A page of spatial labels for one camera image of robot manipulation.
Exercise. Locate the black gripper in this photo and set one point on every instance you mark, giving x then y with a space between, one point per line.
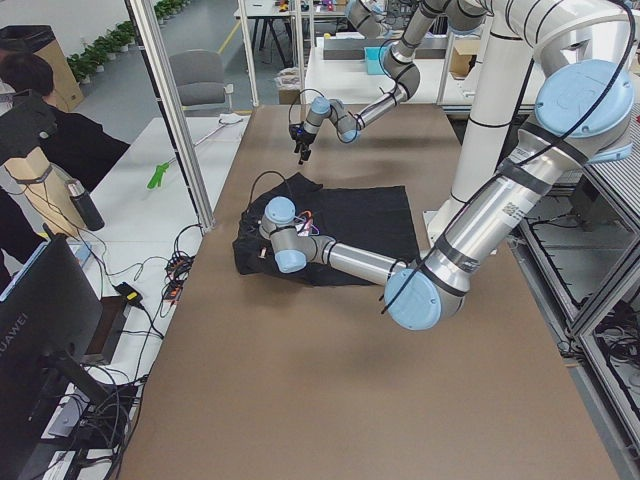
305 141

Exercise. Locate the black graphic t-shirt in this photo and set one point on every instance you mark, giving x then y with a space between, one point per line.
375 219

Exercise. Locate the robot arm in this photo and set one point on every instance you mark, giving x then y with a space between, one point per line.
395 59
581 115

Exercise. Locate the metal grabber rod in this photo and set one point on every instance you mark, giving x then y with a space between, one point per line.
224 121

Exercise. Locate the grey office chair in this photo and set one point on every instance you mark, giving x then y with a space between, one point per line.
200 82

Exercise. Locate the green plastic clip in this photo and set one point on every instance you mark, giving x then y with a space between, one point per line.
156 179

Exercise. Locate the black power adapter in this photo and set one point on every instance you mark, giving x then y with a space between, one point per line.
132 295

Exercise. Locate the seated person in black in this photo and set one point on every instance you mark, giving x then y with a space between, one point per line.
79 145

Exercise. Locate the black water bottle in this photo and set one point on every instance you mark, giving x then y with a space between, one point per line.
84 205

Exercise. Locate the cardboard box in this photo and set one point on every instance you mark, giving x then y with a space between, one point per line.
41 41

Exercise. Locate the black Huawei monitor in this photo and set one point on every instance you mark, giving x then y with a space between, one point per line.
48 320

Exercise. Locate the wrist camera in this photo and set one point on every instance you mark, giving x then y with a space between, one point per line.
296 131

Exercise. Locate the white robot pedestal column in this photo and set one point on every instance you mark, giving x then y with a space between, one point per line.
504 66

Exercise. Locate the aluminium frame post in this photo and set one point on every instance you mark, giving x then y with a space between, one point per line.
149 39

